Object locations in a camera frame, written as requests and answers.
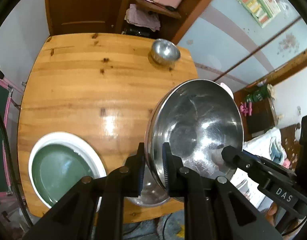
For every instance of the blue towel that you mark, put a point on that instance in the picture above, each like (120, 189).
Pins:
(277, 148)

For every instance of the small steel bowl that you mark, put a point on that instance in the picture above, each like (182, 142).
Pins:
(166, 51)

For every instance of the person's right hand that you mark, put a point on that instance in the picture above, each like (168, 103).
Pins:
(272, 212)

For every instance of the pink plastic stool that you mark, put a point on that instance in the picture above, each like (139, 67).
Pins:
(228, 90)

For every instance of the green plate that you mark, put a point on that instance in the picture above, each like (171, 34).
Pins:
(61, 170)

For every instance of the folded pink cloth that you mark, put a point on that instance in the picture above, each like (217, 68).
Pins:
(143, 17)

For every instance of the wooden corner shelf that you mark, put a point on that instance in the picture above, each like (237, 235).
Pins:
(193, 5)

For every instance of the white bedding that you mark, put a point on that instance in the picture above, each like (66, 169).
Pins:
(258, 145)

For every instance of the black bag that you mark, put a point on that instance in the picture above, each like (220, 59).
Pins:
(138, 32)

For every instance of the medium steel bowl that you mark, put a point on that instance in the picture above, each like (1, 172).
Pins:
(198, 120)

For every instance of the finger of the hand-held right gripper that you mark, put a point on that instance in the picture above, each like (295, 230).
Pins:
(241, 161)
(253, 155)

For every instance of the green box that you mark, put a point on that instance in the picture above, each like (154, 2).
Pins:
(257, 95)

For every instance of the grey floor mat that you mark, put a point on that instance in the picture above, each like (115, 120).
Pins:
(148, 227)

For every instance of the steel bowl with pink shell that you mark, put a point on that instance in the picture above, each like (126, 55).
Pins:
(151, 192)

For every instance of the wall poster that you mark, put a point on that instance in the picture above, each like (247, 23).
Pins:
(258, 2)

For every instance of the light blue wardrobe door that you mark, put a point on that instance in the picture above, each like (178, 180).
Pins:
(218, 42)

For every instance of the brown wooden door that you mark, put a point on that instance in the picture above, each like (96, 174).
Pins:
(88, 5)

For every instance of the white plate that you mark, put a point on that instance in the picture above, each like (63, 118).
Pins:
(68, 136)

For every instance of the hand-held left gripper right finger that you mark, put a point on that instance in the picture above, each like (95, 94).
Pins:
(165, 170)

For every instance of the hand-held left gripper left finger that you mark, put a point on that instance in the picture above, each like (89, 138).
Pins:
(141, 172)

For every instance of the dark wooden cabinet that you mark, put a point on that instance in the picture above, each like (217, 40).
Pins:
(262, 117)

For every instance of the pink dumbbells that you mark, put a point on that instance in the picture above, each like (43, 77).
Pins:
(246, 108)

